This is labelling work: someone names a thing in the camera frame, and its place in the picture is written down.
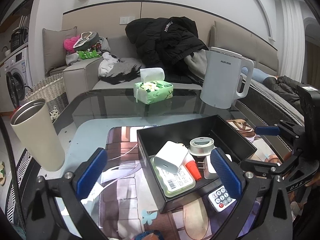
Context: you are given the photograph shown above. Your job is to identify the green plastic case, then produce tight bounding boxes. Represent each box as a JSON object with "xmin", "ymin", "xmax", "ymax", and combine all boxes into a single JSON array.
[{"xmin": 150, "ymin": 157, "xmax": 196, "ymax": 198}]

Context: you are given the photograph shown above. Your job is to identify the white power adapter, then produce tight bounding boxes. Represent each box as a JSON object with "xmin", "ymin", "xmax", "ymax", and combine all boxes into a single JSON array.
[{"xmin": 153, "ymin": 141, "xmax": 188, "ymax": 174}]

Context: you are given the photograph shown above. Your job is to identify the white tube orange cap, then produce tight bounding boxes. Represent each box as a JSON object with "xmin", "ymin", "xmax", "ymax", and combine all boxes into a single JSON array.
[{"xmin": 183, "ymin": 153, "xmax": 202, "ymax": 181}]

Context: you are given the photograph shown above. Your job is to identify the grey cushion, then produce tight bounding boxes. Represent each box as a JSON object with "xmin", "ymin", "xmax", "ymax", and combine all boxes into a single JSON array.
[{"xmin": 42, "ymin": 27, "xmax": 77, "ymax": 77}]

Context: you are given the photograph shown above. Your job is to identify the silver round tin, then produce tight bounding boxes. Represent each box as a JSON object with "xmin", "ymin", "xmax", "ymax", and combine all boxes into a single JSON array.
[{"xmin": 189, "ymin": 137, "xmax": 215, "ymax": 157}]

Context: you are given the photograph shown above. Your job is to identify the white remote colourful buttons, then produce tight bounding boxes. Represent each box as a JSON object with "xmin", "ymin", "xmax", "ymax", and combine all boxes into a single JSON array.
[{"xmin": 208, "ymin": 185, "xmax": 236, "ymax": 212}]

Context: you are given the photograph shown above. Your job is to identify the white square box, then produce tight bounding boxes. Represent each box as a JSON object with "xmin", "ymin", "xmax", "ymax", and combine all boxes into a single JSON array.
[{"xmin": 197, "ymin": 155, "xmax": 217, "ymax": 180}]

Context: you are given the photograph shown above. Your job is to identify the white wicker basket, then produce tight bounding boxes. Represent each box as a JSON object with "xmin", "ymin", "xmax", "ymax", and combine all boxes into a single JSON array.
[{"xmin": 24, "ymin": 73, "xmax": 69, "ymax": 122}]

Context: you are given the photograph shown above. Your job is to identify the pink plush toy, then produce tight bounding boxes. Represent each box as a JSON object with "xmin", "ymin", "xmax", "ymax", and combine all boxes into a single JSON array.
[{"xmin": 63, "ymin": 35, "xmax": 80, "ymax": 54}]

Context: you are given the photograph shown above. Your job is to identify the cream steel tumbler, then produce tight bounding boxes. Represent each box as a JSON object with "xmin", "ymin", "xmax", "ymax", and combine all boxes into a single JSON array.
[{"xmin": 10, "ymin": 99, "xmax": 65, "ymax": 172}]

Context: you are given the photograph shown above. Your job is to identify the anime print desk mat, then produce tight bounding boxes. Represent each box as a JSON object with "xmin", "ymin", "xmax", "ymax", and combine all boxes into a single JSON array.
[{"xmin": 57, "ymin": 118, "xmax": 293, "ymax": 240}]

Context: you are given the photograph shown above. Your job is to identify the black cardboard box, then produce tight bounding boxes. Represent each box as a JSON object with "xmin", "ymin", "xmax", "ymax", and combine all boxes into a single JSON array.
[{"xmin": 137, "ymin": 115, "xmax": 257, "ymax": 213}]

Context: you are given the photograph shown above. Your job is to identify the black puffer jacket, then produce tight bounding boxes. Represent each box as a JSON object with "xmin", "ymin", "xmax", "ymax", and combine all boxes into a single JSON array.
[{"xmin": 125, "ymin": 16, "xmax": 208, "ymax": 78}]

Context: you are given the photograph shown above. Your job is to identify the crumpled white tissue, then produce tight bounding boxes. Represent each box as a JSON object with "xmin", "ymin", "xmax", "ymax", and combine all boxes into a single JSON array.
[{"xmin": 81, "ymin": 182, "xmax": 104, "ymax": 205}]

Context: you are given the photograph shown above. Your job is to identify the white electric kettle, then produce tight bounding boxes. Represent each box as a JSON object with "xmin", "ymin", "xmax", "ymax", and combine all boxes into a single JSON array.
[{"xmin": 200, "ymin": 47, "xmax": 254, "ymax": 109}]

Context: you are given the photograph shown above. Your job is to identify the white washing machine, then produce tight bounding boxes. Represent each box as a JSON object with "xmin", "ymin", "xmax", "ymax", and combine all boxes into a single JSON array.
[{"xmin": 1, "ymin": 46, "xmax": 33, "ymax": 112}]

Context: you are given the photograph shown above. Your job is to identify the grey sofa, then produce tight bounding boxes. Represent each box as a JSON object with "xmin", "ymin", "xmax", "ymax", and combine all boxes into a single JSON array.
[{"xmin": 42, "ymin": 19, "xmax": 308, "ymax": 120}]

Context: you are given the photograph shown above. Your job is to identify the green tissue pack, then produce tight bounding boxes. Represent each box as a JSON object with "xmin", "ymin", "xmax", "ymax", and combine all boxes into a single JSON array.
[{"xmin": 133, "ymin": 81, "xmax": 174, "ymax": 105}]

